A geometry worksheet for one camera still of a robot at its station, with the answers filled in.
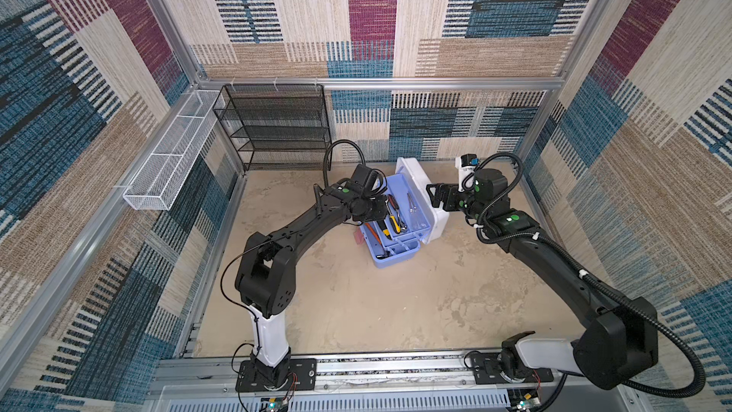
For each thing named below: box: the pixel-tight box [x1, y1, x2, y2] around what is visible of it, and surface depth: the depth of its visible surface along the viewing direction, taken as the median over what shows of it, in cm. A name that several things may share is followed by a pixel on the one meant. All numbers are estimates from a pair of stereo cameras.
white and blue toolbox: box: [359, 156, 449, 269], surface depth 89 cm
